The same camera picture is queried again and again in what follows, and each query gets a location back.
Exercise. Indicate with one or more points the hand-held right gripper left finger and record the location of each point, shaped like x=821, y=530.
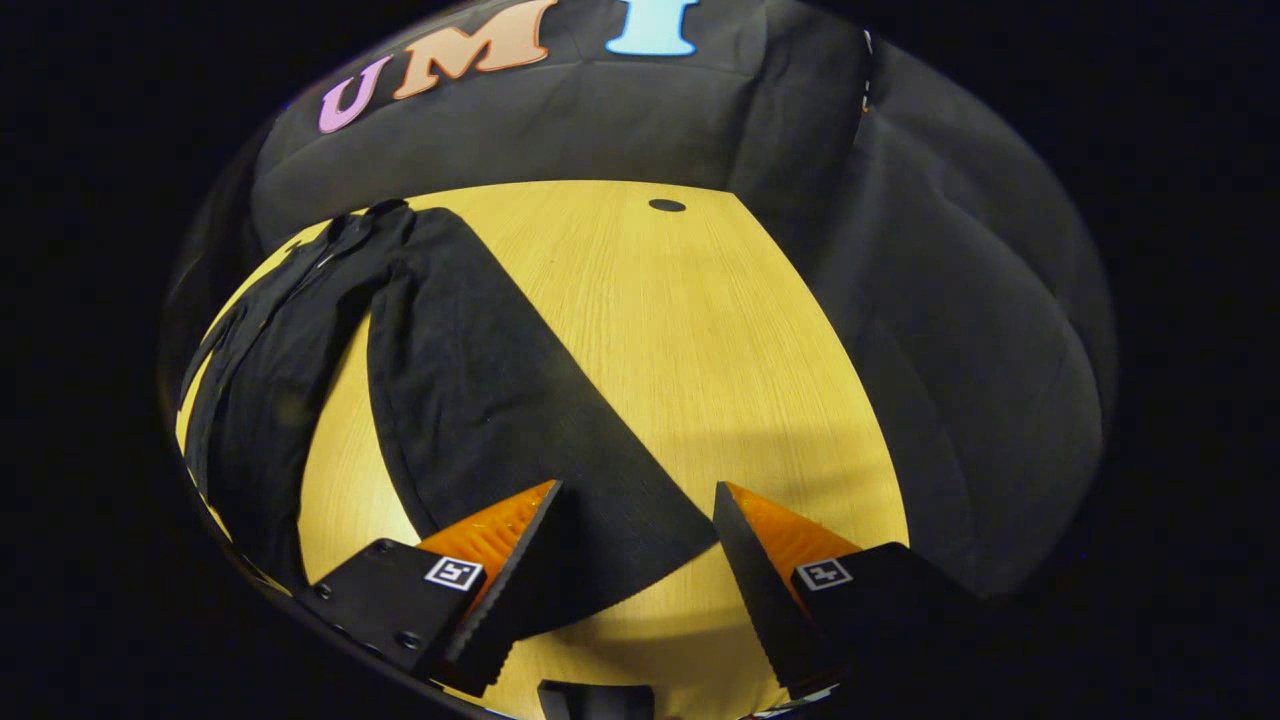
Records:
x=520, y=590

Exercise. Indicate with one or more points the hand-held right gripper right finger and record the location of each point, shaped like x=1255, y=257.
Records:
x=760, y=600

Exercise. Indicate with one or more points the black button shirt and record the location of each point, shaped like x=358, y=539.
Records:
x=470, y=400

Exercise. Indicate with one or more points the black round table grommet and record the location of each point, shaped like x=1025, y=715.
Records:
x=667, y=205

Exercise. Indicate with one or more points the black backdrop cloth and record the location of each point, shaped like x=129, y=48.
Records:
x=600, y=120

